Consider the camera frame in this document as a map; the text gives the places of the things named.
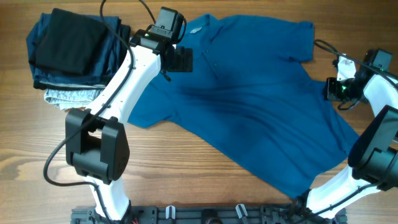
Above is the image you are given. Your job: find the folded light grey garment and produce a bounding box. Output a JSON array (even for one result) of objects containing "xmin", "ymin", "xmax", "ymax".
[{"xmin": 44, "ymin": 89, "xmax": 103, "ymax": 110}]

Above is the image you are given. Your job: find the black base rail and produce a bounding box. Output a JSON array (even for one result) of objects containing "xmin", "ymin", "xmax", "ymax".
[{"xmin": 70, "ymin": 203, "xmax": 348, "ymax": 224}]

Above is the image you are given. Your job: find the folded dark blue garment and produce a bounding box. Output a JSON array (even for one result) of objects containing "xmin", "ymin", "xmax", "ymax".
[{"xmin": 26, "ymin": 13, "xmax": 130, "ymax": 85}]

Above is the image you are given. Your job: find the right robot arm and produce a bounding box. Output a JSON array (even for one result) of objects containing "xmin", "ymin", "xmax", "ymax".
[{"xmin": 287, "ymin": 49, "xmax": 397, "ymax": 223}]

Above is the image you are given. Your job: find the blue polo shirt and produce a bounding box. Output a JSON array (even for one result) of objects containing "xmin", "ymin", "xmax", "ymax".
[{"xmin": 128, "ymin": 14, "xmax": 358, "ymax": 198}]

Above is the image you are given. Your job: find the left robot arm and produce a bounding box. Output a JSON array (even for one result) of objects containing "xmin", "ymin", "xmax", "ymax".
[{"xmin": 65, "ymin": 7, "xmax": 193, "ymax": 223}]

